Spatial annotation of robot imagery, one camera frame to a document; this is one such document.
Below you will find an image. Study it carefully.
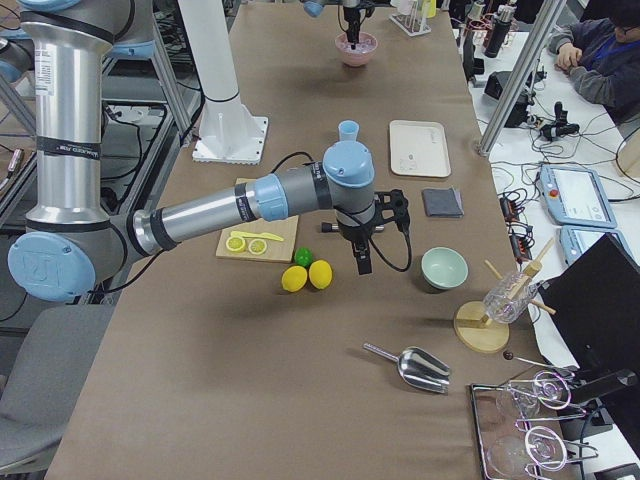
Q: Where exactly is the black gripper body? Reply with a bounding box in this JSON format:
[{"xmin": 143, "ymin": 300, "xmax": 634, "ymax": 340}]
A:
[
  {"xmin": 339, "ymin": 223, "xmax": 375, "ymax": 250},
  {"xmin": 342, "ymin": 0, "xmax": 361, "ymax": 25}
]

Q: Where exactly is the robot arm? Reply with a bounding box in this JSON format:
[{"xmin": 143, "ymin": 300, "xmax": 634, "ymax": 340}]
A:
[
  {"xmin": 8, "ymin": 1, "xmax": 381, "ymax": 302},
  {"xmin": 302, "ymin": 0, "xmax": 365, "ymax": 50}
]

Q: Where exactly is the pink bowl of ice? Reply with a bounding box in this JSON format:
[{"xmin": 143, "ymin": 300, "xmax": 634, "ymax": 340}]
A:
[{"xmin": 334, "ymin": 32, "xmax": 378, "ymax": 67}]

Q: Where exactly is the light blue plastic cup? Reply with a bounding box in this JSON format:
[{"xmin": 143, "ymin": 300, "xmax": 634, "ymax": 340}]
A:
[{"xmin": 338, "ymin": 119, "xmax": 360, "ymax": 142}]

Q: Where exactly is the steel ice scoop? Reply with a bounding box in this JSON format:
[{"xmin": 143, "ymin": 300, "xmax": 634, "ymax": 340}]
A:
[{"xmin": 362, "ymin": 343, "xmax": 451, "ymax": 394}]

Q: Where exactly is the wooden cup tree stand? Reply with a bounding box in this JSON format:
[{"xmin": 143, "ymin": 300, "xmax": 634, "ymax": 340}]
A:
[{"xmin": 454, "ymin": 238, "xmax": 556, "ymax": 353}]

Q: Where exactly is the steel muddler black tip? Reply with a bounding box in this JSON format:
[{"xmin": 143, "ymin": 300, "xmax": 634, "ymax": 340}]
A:
[{"xmin": 320, "ymin": 222, "xmax": 385, "ymax": 234}]

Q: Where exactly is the yellow lemon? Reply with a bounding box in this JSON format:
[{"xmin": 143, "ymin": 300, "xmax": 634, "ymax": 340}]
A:
[
  {"xmin": 281, "ymin": 265, "xmax": 308, "ymax": 293},
  {"xmin": 308, "ymin": 260, "xmax": 333, "ymax": 290}
]

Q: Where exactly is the green lime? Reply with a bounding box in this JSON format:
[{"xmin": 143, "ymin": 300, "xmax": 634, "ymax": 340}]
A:
[{"xmin": 294, "ymin": 247, "xmax": 315, "ymax": 268}]

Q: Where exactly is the wooden cutting board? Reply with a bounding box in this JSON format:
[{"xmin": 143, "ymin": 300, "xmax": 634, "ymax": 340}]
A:
[{"xmin": 215, "ymin": 177, "xmax": 300, "ymax": 264}]

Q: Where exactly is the grey folded cloth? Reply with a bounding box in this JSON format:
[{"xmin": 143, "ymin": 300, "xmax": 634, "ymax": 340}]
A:
[{"xmin": 421, "ymin": 187, "xmax": 464, "ymax": 218}]

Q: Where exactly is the mint green bowl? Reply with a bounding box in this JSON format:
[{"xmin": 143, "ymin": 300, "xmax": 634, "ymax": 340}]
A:
[{"xmin": 420, "ymin": 246, "xmax": 469, "ymax": 292}]

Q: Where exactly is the yellow plastic knife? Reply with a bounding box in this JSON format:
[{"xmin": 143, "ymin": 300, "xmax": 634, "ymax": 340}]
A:
[{"xmin": 229, "ymin": 230, "xmax": 284, "ymax": 242}]

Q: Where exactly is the cream rabbit tray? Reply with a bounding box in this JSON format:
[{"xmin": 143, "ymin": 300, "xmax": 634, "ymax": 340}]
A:
[{"xmin": 389, "ymin": 120, "xmax": 451, "ymax": 178}]

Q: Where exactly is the lemon slice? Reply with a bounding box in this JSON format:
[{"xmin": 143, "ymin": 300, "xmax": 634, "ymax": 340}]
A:
[
  {"xmin": 225, "ymin": 236, "xmax": 247, "ymax": 253},
  {"xmin": 247, "ymin": 238, "xmax": 268, "ymax": 256}
]

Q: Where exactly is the clear glass on stand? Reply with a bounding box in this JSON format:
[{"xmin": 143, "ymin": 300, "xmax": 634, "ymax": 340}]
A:
[{"xmin": 483, "ymin": 272, "xmax": 537, "ymax": 324}]

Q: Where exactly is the teach pendant tablet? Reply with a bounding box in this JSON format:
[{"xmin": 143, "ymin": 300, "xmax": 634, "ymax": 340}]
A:
[
  {"xmin": 559, "ymin": 225, "xmax": 630, "ymax": 266},
  {"xmin": 538, "ymin": 164, "xmax": 617, "ymax": 229}
]

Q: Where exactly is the black monitor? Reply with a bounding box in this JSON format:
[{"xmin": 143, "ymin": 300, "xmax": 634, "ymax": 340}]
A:
[{"xmin": 542, "ymin": 232, "xmax": 640, "ymax": 386}]

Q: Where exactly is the seated person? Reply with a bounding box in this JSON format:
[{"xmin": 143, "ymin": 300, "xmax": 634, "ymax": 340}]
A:
[{"xmin": 548, "ymin": 1, "xmax": 639, "ymax": 124}]

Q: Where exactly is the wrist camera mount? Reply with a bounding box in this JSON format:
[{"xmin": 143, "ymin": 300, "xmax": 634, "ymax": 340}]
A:
[{"xmin": 373, "ymin": 189, "xmax": 410, "ymax": 235}]

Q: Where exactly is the white wire cup rack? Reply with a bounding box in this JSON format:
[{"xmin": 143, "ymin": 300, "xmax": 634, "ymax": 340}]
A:
[{"xmin": 389, "ymin": 0, "xmax": 432, "ymax": 37}]

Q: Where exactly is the aluminium frame post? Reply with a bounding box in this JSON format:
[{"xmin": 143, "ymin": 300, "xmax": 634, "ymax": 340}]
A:
[{"xmin": 477, "ymin": 0, "xmax": 566, "ymax": 157}]

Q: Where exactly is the wire glass rack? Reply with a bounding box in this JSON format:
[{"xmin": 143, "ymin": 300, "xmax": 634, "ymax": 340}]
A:
[{"xmin": 469, "ymin": 368, "xmax": 599, "ymax": 479}]

